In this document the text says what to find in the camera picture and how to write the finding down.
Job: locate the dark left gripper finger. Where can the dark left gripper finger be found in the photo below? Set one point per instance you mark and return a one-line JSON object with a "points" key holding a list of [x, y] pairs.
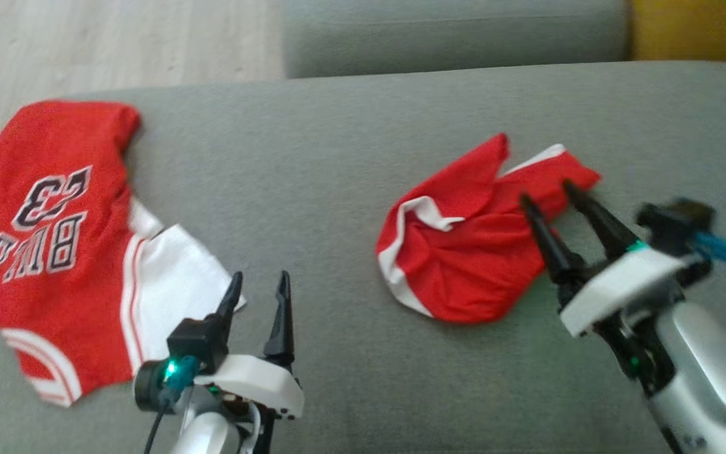
{"points": [[230, 306], [282, 321]]}

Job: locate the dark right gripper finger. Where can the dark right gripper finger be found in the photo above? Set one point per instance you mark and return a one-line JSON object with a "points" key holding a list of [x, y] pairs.
{"points": [[602, 227], [552, 246]]}

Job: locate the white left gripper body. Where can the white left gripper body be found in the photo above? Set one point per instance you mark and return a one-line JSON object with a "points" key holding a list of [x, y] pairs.
{"points": [[256, 381]]}

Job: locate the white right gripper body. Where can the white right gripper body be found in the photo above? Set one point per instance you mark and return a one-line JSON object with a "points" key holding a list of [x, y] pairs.
{"points": [[621, 284]]}

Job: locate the red shorts with white trim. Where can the red shorts with white trim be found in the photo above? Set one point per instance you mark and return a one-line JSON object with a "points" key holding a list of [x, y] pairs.
{"points": [[464, 265]]}

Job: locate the red number 23 jersey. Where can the red number 23 jersey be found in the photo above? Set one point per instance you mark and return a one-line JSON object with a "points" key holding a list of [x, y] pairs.
{"points": [[60, 284]]}

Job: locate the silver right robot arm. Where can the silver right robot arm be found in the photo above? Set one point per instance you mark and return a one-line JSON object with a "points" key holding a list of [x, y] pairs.
{"points": [[703, 372]]}

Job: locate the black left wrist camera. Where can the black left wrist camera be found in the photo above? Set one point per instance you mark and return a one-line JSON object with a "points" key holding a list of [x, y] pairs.
{"points": [[196, 343]]}

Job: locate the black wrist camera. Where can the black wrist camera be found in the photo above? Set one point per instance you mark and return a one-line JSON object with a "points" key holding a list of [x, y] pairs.
{"points": [[675, 221], [196, 343]]}

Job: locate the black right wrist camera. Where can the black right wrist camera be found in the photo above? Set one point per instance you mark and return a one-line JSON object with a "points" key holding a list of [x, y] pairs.
{"points": [[675, 221]]}

